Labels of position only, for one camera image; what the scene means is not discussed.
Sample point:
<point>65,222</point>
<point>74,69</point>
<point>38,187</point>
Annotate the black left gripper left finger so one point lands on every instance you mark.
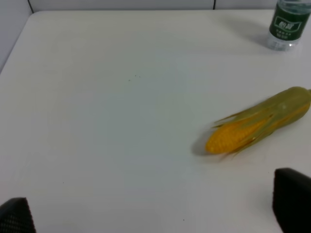
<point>16,217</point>

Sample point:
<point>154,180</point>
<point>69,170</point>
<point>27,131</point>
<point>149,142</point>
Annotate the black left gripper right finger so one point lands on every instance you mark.
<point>292,200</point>

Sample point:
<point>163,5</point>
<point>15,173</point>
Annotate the yellow green toy corn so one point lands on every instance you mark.
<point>243,129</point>

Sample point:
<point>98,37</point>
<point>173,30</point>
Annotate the clear green-label water bottle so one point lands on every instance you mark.
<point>288,23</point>

